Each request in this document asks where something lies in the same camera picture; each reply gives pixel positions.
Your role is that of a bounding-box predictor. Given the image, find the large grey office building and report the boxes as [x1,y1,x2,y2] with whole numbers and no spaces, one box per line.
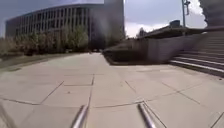
[4,0,126,52]

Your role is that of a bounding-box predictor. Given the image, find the grass strip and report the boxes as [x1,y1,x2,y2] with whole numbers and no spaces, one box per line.
[0,53,68,71]

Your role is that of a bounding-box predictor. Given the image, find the wide concrete stairs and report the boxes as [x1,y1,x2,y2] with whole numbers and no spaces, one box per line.
[169,30,224,78]

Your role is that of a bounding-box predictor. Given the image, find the pale concrete slab plaza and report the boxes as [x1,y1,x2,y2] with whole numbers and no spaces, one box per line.
[0,52,224,128]

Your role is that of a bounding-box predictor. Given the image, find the dark tiered building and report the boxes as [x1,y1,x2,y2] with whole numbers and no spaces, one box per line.
[198,0,224,28]

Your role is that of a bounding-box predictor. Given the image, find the low distant building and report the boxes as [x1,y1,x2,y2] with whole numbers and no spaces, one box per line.
[135,19,204,40]

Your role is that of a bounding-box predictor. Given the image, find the robot's own part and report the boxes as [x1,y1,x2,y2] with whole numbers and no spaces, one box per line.
[70,104,90,128]
[137,102,157,128]

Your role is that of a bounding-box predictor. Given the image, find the lamp pole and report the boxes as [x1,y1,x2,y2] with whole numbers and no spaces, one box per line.
[180,0,192,36]

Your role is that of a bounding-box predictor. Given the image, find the sloped concrete wall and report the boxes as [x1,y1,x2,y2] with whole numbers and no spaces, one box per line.
[101,33,208,66]

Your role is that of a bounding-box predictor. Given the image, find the row of trees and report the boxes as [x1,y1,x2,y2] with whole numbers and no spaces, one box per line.
[0,25,89,57]

